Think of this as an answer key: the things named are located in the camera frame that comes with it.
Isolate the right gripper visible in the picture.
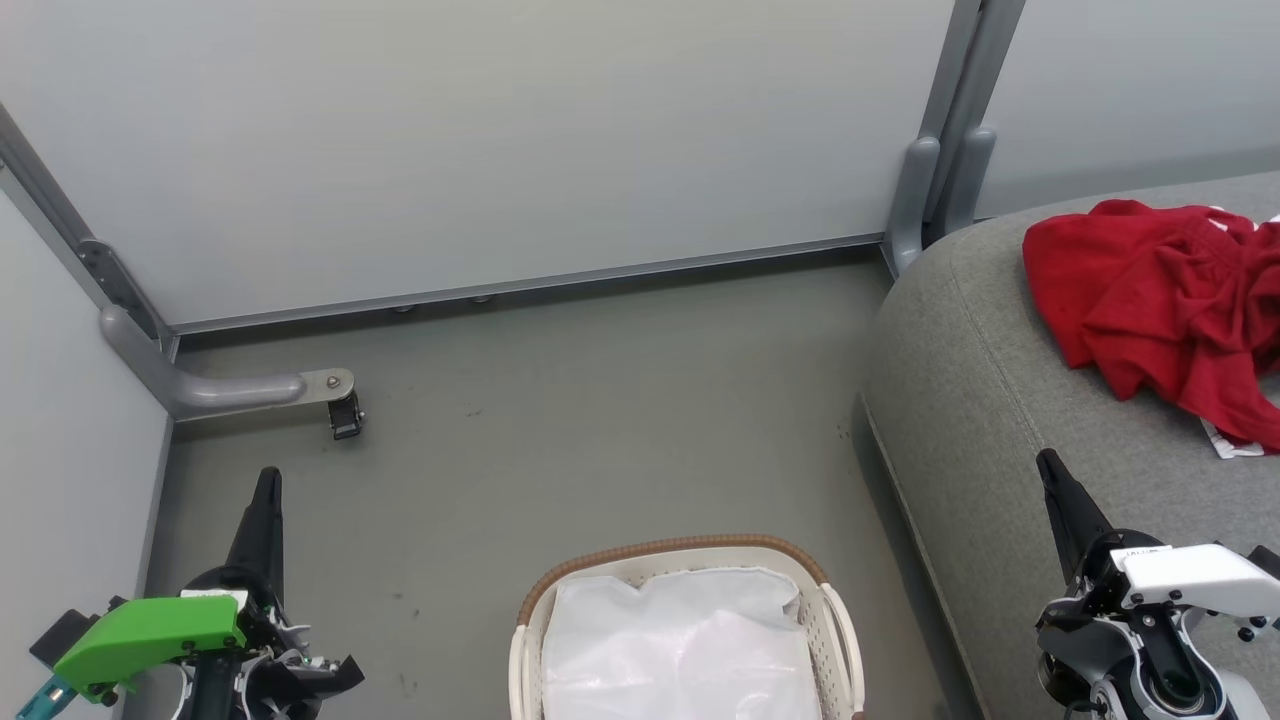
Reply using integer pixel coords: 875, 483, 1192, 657
1035, 448, 1280, 720

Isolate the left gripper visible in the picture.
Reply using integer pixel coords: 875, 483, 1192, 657
15, 467, 366, 720

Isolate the red clothing item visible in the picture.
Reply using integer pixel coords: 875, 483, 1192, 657
1022, 198, 1280, 459

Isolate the cream laundry basket brown rim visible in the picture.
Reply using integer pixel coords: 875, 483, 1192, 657
508, 533, 866, 720

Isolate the grey fabric sofa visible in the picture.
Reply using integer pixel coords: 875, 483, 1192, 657
862, 170, 1280, 720

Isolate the grey partition foot with caster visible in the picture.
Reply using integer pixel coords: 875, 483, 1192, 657
98, 305, 364, 441

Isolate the grey curved partition foot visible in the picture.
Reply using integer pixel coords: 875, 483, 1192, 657
885, 135, 941, 276
940, 125, 996, 236

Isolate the white plastic bag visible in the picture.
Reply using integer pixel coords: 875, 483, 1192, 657
540, 567, 823, 720

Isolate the grey metal partition bottom rail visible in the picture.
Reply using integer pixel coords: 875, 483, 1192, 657
170, 235, 886, 336

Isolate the grey metal partition post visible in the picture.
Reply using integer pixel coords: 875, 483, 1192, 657
915, 0, 1026, 241
0, 100, 179, 351

